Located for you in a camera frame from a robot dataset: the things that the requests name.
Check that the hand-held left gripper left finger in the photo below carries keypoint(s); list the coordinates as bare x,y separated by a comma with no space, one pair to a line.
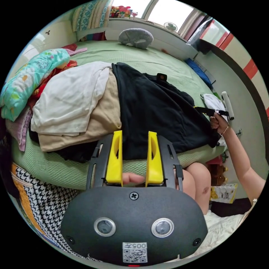
114,159

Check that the small green fan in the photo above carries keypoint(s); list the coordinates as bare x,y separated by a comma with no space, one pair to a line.
170,26

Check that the grey plush cushion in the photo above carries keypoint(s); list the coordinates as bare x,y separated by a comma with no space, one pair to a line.
135,37

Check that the white garment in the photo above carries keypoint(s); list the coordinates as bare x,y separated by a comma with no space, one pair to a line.
212,100

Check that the white cupboard with red stripes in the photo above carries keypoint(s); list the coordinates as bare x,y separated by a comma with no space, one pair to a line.
237,48

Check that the black short sleeve shirt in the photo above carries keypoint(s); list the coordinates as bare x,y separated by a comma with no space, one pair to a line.
157,109

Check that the person's left hand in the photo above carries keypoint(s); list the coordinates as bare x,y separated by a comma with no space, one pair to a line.
133,179

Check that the person's right hand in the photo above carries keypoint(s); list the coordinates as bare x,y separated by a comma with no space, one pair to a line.
217,124

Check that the black white houndstooth cloth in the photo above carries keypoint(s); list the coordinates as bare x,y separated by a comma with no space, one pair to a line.
44,201

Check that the person's body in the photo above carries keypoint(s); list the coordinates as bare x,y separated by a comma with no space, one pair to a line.
222,229

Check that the yellow snack bag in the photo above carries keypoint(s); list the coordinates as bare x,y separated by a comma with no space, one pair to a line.
223,193

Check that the bed with green mat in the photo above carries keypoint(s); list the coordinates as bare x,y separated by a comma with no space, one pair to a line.
136,54

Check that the window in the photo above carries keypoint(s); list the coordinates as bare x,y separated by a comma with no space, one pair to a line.
168,10

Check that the floral teal quilt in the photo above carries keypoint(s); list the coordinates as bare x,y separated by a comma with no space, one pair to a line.
31,77

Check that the person's right forearm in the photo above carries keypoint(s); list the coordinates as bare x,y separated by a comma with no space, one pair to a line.
241,157

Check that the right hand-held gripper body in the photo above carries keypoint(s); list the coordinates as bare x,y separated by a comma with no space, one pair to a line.
210,111

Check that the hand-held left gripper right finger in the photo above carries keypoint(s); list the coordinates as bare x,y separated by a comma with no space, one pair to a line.
154,161

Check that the pile of clothes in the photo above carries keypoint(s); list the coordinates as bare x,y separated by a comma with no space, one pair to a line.
73,109

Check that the blue folded cloth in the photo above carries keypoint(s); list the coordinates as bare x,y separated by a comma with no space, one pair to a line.
198,70

